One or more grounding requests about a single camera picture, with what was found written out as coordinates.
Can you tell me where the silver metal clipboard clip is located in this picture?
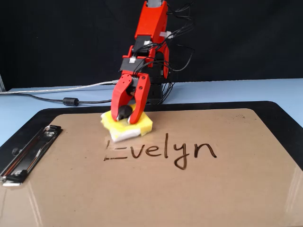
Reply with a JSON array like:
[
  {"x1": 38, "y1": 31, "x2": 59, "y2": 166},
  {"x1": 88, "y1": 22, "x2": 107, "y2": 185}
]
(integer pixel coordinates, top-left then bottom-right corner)
[{"x1": 0, "y1": 124, "x2": 63, "y2": 187}]

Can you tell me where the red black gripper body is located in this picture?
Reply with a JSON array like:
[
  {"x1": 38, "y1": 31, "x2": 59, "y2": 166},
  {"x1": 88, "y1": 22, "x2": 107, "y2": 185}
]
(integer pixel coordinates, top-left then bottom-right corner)
[{"x1": 119, "y1": 56, "x2": 153, "y2": 96}]

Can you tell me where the black robot wire bundle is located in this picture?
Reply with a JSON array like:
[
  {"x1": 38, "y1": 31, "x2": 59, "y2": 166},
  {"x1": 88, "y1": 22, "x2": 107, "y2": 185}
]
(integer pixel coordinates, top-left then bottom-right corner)
[{"x1": 132, "y1": 0, "x2": 197, "y2": 105}]

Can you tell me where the brown clipboard board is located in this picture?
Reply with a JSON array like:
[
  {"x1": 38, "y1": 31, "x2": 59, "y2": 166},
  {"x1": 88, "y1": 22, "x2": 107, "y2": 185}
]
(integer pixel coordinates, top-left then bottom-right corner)
[{"x1": 0, "y1": 108, "x2": 303, "y2": 227}]

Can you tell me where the yellow sponge with black knob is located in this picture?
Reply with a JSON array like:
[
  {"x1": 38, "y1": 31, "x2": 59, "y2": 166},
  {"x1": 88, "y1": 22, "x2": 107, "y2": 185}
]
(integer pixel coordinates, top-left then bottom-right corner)
[{"x1": 100, "y1": 104, "x2": 154, "y2": 143}]

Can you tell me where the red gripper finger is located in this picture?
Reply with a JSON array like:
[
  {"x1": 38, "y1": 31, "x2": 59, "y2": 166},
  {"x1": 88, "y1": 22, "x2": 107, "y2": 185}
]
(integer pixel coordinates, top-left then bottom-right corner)
[
  {"x1": 129, "y1": 74, "x2": 152, "y2": 125},
  {"x1": 111, "y1": 73, "x2": 133, "y2": 122}
]

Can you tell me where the black backdrop cloth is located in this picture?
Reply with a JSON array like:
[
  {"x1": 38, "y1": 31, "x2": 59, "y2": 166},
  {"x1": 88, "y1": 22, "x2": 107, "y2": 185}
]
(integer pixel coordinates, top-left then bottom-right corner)
[{"x1": 0, "y1": 0, "x2": 303, "y2": 92}]

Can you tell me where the black rectangular mat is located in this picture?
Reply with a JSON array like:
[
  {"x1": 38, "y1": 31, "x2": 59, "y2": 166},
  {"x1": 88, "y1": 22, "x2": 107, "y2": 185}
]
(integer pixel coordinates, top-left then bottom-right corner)
[{"x1": 0, "y1": 101, "x2": 303, "y2": 171}]

